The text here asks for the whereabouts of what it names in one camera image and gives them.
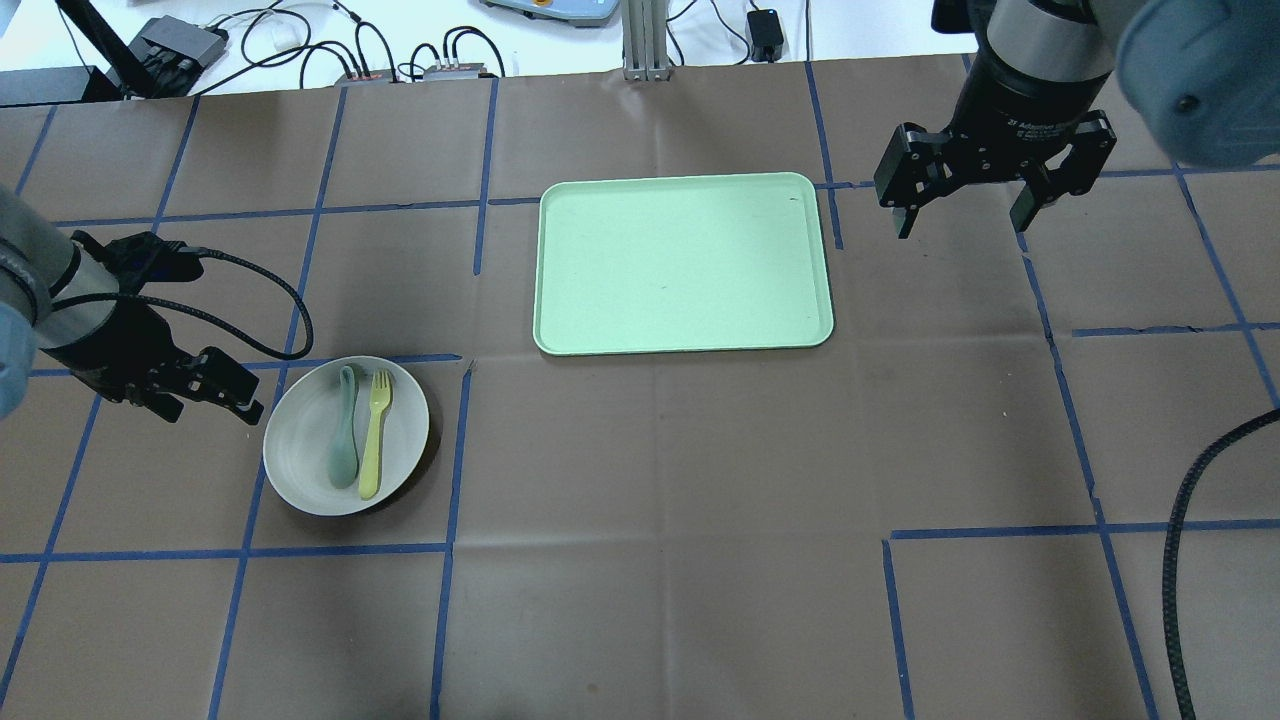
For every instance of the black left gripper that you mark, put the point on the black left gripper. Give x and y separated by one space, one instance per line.
112 350

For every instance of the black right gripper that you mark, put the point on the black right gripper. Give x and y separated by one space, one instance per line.
1030 95

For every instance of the white round plate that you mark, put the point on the white round plate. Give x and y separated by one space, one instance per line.
296 443

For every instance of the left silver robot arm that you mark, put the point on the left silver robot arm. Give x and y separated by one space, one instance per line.
83 303

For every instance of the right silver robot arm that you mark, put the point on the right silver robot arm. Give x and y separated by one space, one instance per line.
1202 75

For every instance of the yellow plastic fork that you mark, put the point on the yellow plastic fork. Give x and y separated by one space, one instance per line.
380 400

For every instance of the green plastic spoon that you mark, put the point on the green plastic spoon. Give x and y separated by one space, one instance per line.
342 463

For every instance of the black power adapter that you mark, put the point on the black power adapter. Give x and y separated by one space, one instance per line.
765 35

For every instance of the light green tray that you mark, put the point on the light green tray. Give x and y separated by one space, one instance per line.
681 264

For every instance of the black monitor stand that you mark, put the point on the black monitor stand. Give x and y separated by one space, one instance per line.
65 52

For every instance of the grey hub box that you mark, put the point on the grey hub box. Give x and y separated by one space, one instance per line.
199 45

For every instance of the blue teach pendant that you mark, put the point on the blue teach pendant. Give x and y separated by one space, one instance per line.
577 13

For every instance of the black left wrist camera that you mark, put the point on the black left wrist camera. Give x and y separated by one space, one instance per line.
143 258

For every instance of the aluminium frame post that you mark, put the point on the aluminium frame post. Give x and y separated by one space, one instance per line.
644 35

